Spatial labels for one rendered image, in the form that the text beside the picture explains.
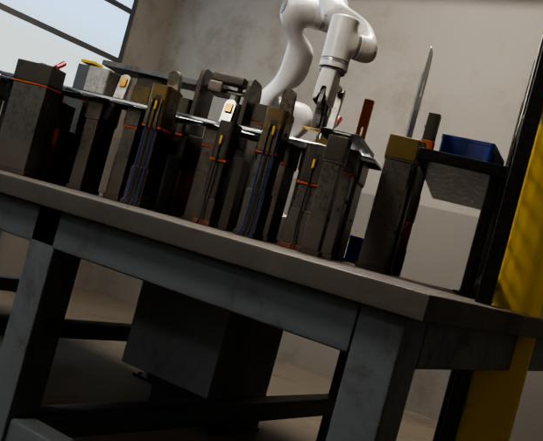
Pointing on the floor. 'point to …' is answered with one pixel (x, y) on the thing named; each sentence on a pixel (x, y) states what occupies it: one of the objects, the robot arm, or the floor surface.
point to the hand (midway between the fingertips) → (318, 122)
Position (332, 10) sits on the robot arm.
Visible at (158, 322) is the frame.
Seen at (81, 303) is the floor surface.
